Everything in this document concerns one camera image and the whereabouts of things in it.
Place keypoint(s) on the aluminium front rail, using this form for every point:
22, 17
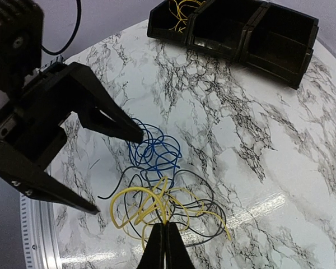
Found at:
38, 232

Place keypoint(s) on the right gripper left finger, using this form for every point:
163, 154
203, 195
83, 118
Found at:
154, 254

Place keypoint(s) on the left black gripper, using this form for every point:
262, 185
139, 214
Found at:
21, 144

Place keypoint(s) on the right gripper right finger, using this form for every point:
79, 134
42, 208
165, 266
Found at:
176, 254

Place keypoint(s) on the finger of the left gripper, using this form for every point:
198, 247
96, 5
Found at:
32, 181

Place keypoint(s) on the black three-compartment bin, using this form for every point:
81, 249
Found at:
258, 34

